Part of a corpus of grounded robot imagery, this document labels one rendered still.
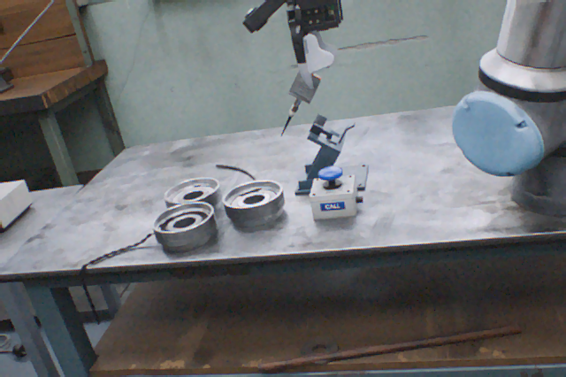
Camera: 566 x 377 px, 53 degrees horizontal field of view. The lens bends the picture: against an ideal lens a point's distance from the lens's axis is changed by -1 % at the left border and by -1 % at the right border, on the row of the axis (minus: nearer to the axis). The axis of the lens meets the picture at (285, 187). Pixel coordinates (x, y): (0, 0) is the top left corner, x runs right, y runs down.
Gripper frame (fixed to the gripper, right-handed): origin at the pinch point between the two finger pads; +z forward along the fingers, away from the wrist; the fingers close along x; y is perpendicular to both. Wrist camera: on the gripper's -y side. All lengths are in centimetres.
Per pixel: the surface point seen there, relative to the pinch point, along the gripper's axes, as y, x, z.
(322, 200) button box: 2.2, -15.6, 15.9
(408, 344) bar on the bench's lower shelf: 13.2, -18.3, 43.3
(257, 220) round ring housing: -9.1, -16.0, 18.6
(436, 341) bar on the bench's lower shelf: 18, -17, 43
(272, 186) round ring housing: -8.0, -7.5, 16.4
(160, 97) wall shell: -102, 145, 35
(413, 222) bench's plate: 16.2, -18.1, 19.7
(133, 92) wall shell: -114, 144, 31
